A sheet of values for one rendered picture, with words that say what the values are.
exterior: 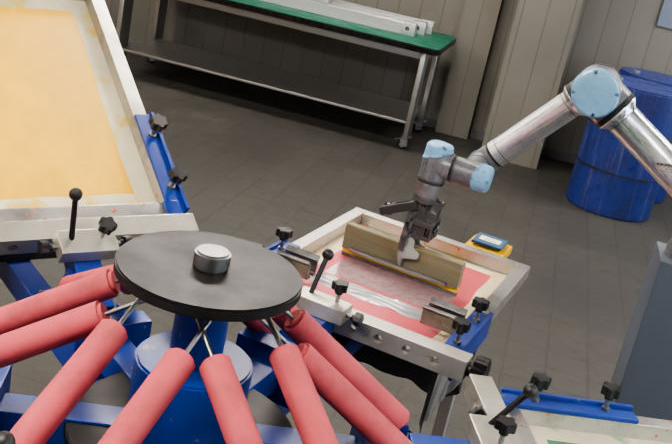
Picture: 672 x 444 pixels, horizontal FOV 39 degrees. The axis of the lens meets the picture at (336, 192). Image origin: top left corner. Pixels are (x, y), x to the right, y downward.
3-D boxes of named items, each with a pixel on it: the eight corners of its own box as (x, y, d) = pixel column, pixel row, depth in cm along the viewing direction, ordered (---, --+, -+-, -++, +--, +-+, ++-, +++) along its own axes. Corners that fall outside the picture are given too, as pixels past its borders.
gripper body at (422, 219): (427, 245, 257) (438, 205, 253) (398, 234, 260) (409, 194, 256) (436, 238, 264) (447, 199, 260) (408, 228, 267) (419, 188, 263)
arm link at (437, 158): (454, 151, 249) (423, 141, 251) (443, 189, 252) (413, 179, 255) (460, 145, 256) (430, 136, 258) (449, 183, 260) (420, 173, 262)
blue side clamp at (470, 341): (468, 330, 244) (475, 306, 242) (486, 337, 242) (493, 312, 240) (431, 373, 217) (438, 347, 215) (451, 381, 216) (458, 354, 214)
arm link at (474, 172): (499, 161, 257) (461, 149, 260) (492, 170, 247) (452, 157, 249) (491, 188, 259) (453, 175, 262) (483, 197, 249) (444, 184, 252)
